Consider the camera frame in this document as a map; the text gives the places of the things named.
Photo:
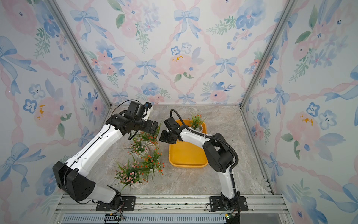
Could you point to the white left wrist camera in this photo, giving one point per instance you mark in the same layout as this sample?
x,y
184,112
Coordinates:
x,y
147,110

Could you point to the aluminium left corner post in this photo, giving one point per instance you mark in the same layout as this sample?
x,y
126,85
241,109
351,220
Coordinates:
x,y
64,25

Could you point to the aluminium right corner post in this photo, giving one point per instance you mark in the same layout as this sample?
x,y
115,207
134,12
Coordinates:
x,y
286,13

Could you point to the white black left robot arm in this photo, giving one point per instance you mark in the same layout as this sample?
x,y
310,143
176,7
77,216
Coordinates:
x,y
71,176

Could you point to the aluminium front rail frame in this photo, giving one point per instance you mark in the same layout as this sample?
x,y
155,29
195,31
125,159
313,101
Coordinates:
x,y
175,209

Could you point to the pink flower plant front pot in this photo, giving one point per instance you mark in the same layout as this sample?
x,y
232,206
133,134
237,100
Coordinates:
x,y
130,174

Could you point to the red flower plant front pot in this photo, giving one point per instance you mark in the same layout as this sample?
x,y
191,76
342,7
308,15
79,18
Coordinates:
x,y
151,164

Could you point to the yellow plastic storage tray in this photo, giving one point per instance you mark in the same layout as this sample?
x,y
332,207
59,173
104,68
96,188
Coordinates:
x,y
187,155

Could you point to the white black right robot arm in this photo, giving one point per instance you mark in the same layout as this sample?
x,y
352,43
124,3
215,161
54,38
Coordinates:
x,y
220,155

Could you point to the pink flower plant pot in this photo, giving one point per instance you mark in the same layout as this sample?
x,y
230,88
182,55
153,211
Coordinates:
x,y
138,148
130,174

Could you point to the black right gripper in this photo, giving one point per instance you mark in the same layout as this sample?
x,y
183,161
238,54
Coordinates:
x,y
161,137

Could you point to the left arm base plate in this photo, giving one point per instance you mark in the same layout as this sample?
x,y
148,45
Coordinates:
x,y
122,203

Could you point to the orange flower plant white pot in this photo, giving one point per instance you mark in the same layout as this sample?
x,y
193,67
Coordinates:
x,y
196,122

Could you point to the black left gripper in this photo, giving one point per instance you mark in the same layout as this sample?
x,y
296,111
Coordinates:
x,y
149,128

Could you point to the aluminium corner post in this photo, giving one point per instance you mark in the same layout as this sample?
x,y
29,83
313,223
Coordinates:
x,y
286,13
64,25

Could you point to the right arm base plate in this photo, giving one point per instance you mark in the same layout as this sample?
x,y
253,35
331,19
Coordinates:
x,y
220,203

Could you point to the red flower plant pot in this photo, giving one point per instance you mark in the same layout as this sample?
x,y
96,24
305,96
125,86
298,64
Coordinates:
x,y
151,164
151,138

